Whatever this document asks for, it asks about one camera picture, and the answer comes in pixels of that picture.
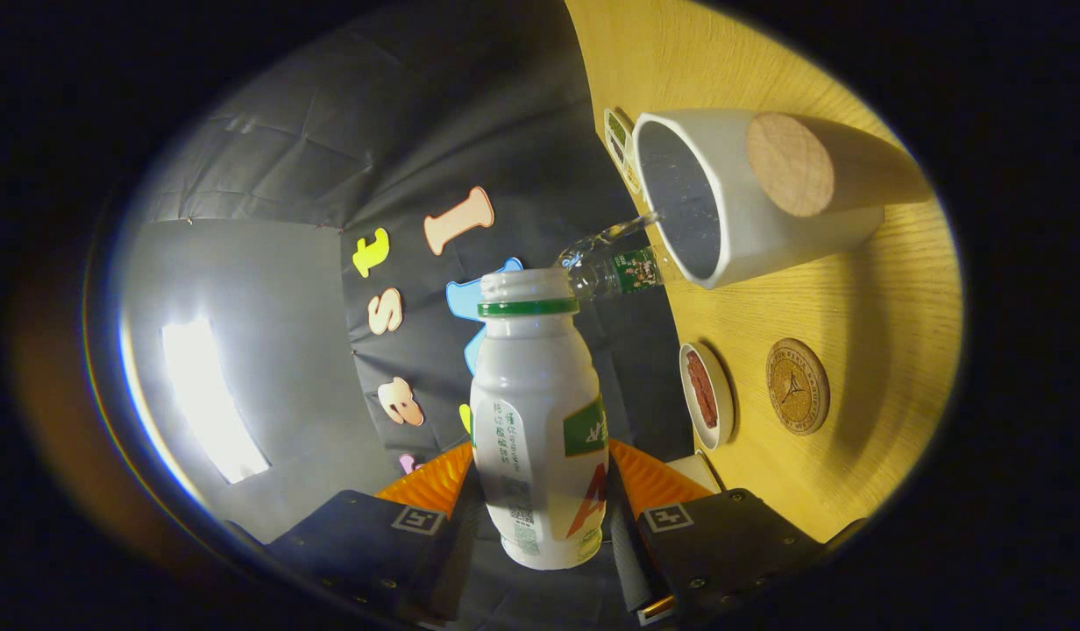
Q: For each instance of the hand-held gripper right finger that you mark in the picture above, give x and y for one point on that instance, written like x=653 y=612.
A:
x=628 y=561

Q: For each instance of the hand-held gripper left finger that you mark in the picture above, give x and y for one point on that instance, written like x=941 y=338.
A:
x=452 y=561

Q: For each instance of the white juice bottle green label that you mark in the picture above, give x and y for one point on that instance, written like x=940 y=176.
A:
x=531 y=412

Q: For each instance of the round cork coaster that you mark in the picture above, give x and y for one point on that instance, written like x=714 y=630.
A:
x=799 y=386

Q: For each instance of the clear plastic water bottle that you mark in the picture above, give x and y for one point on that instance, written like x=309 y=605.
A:
x=610 y=267

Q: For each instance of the cream toaster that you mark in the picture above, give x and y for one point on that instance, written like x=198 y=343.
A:
x=698 y=473

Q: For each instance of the white oval plate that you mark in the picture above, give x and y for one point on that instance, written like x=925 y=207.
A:
x=723 y=421

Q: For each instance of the red sausage slices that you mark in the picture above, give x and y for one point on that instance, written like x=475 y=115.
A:
x=702 y=390

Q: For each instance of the ceiling light panel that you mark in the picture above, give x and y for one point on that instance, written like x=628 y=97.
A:
x=211 y=403

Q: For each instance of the wooden table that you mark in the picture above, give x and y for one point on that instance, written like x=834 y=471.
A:
x=882 y=333

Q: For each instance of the white divided dish with beans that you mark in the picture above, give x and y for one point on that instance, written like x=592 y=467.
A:
x=617 y=140

